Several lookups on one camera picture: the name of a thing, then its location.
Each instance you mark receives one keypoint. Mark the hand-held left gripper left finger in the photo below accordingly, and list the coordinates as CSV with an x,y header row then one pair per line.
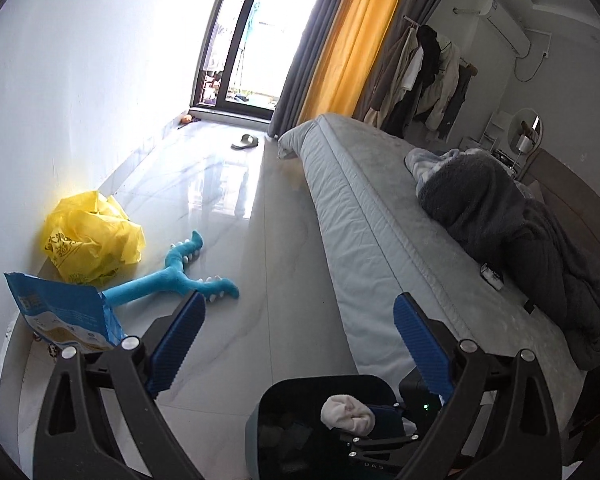
x,y
177,345

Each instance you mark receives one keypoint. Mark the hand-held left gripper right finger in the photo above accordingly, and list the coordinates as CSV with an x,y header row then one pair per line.
x,y
422,345

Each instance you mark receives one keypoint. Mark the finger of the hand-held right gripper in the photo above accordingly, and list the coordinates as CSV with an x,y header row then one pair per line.
x,y
380,447
387,417

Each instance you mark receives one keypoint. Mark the white sock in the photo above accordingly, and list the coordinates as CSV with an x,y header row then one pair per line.
x,y
345,410

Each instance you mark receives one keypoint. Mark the black trash bin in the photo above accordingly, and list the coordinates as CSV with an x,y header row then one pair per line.
x,y
300,395

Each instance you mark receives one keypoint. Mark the blue plush toy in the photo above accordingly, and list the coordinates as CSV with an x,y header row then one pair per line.
x,y
179,275

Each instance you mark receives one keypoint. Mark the grey bed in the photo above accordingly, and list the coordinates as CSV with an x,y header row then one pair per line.
x,y
380,260

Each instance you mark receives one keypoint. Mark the black tissue packet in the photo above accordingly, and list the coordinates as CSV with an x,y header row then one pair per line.
x,y
492,276

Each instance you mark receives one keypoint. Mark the blue paper bag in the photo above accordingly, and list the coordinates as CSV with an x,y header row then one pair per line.
x,y
59,310

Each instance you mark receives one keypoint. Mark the yellow plastic bag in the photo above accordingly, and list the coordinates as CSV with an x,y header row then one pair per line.
x,y
89,235

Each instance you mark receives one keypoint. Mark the dark grey fleece blanket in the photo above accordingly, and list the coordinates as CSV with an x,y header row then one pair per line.
x,y
480,200

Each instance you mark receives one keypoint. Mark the light blue patterned quilt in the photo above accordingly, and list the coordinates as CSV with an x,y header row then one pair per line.
x,y
425,165

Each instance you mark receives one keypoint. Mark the white vanity table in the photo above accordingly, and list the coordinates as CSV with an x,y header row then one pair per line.
x,y
472,144

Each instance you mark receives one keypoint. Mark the beige headboard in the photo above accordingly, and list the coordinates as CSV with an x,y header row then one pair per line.
x,y
580,200

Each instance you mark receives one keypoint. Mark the grey slipper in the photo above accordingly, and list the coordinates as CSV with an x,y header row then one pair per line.
x,y
245,141

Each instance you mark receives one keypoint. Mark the small orange toy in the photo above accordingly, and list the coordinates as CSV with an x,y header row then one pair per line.
x,y
185,119

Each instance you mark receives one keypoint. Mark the white shelf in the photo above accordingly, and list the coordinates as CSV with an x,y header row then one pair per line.
x,y
495,130

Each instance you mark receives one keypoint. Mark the round white mirror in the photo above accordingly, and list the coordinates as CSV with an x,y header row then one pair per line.
x,y
517,125

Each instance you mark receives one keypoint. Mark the glass balcony door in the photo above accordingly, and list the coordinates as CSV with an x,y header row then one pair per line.
x,y
219,108

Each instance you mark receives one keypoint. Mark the dark grey pants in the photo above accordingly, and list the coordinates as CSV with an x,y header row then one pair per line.
x,y
460,95

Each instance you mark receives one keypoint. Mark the white jacket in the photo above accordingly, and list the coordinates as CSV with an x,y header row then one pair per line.
x,y
445,85

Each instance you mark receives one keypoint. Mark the beige coat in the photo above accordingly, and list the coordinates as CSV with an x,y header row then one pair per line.
x,y
395,70

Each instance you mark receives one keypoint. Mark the clothes rack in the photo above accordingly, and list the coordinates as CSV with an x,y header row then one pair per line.
x,y
467,63

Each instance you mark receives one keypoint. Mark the grey curtain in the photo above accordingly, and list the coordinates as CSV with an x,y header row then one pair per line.
x,y
300,85

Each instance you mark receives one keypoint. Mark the black jacket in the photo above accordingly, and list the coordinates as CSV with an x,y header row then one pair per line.
x,y
430,50

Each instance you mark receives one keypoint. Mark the yellow curtain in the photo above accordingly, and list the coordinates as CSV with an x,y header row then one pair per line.
x,y
350,45

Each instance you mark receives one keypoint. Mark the white air conditioner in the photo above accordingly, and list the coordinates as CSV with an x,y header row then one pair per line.
x,y
500,25

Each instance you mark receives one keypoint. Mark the clothes on hanging rack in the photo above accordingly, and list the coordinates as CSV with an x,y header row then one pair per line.
x,y
405,0

